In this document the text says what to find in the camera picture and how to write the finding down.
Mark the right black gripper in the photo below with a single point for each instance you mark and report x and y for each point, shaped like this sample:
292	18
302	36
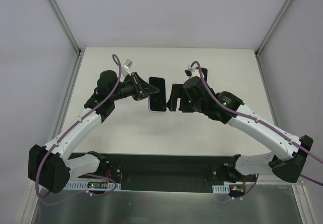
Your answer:
180	98

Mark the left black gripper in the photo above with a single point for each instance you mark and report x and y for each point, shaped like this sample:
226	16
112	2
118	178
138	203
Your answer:
138	86

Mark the black smartphone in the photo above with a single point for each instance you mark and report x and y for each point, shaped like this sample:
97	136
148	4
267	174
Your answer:
157	102

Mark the lilac phone case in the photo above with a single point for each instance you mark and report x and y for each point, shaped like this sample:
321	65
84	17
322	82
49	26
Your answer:
158	112

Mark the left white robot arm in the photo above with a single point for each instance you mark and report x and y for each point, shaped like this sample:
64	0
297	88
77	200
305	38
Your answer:
51	166

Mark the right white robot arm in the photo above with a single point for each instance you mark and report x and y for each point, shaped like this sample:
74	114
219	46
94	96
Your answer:
287	153

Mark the black phone on table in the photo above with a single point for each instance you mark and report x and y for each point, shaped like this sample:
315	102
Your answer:
202	71

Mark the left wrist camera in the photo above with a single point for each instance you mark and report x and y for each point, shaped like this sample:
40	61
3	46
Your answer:
127	64

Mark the left aluminium frame post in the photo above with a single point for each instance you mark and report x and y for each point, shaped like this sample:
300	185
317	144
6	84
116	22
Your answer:
64	26

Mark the aluminium frame post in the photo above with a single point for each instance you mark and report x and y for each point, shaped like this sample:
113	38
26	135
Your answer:
64	26
273	27

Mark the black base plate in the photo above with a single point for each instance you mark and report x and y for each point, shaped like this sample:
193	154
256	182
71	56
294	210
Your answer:
170	173

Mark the right white cable duct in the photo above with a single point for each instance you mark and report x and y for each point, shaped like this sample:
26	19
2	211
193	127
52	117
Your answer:
221	189

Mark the white cable duct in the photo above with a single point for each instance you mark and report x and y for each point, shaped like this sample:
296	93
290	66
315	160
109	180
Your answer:
91	185
221	189

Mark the left white cable duct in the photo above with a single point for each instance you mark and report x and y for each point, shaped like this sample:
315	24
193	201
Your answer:
91	185

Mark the aluminium front rail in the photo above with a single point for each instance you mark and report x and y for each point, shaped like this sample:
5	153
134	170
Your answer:
273	180

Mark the right aluminium frame post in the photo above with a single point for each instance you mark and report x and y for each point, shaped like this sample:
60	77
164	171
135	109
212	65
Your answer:
273	27

